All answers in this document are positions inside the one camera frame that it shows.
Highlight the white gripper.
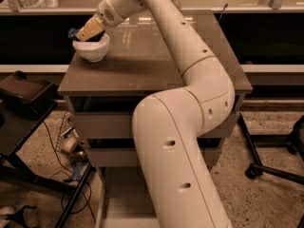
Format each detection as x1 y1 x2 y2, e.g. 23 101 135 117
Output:
76 0 126 42

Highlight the dark blue rxbar wrapper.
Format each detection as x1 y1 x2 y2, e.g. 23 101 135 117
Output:
67 28 105 42

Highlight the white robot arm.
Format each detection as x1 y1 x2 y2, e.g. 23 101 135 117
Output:
76 0 235 228

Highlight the white ceramic bowl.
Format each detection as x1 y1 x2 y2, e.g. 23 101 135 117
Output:
72 34 110 62

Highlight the grey drawer cabinet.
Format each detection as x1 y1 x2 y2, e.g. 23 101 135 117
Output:
59 10 252 228

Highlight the dark box on table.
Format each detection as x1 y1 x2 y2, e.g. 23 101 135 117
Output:
0 70 54 120

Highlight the tape roll on floor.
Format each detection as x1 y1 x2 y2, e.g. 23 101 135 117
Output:
62 135 78 153

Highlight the black chair base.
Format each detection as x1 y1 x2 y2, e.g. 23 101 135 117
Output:
237 111 304 187

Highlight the wire mesh basket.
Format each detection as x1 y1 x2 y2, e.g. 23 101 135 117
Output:
56 112 86 162

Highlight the black floor cable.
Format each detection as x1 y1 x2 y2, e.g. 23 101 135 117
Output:
43 121 97 223

